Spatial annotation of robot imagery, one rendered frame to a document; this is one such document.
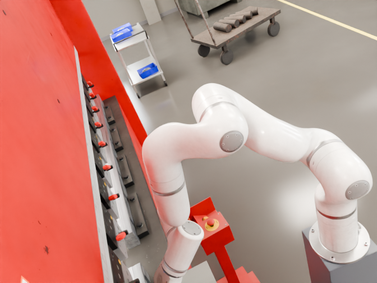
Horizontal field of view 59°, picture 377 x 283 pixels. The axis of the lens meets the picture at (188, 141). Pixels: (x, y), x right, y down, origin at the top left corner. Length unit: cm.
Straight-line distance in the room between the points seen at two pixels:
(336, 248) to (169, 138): 72
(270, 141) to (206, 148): 18
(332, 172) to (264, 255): 161
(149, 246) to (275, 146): 96
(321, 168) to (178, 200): 39
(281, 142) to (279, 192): 199
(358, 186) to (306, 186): 190
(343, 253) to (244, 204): 161
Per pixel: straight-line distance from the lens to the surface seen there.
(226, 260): 197
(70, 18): 288
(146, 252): 161
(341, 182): 92
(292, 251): 247
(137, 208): 177
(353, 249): 127
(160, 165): 78
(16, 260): 59
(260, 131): 82
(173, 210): 88
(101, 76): 301
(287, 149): 85
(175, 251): 103
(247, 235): 259
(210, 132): 68
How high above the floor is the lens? 207
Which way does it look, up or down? 35 degrees down
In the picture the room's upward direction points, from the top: 22 degrees counter-clockwise
